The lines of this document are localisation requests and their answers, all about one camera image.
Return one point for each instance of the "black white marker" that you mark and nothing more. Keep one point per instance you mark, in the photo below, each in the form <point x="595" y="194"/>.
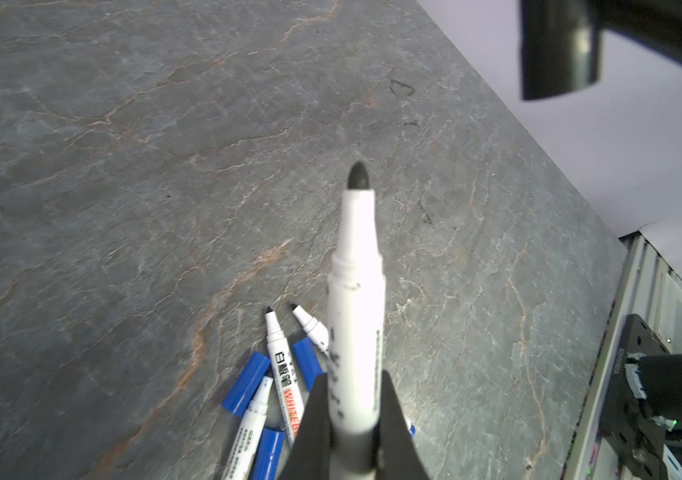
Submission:
<point x="356" y="299"/>

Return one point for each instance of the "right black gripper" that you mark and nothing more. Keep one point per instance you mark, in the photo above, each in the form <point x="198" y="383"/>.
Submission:
<point x="561" y="40"/>

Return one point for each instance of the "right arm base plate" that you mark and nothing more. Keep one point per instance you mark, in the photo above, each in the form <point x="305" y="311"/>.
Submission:
<point x="645" y="448"/>

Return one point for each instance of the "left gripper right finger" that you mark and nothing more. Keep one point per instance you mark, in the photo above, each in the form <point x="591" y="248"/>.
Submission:
<point x="396" y="456"/>

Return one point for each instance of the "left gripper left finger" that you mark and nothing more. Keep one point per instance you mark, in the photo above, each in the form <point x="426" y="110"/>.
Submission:
<point x="309" y="458"/>

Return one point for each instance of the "blue white marker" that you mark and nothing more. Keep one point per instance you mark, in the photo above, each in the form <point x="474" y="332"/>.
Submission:
<point x="285" y="377"/>
<point x="315" y="330"/>
<point x="244" y="448"/>

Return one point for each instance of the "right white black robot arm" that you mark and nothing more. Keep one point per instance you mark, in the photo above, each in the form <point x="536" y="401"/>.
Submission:
<point x="657" y="380"/>

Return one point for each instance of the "blue marker cap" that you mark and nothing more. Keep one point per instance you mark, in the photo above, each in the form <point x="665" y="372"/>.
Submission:
<point x="308" y="363"/>
<point x="246" y="384"/>
<point x="268" y="455"/>

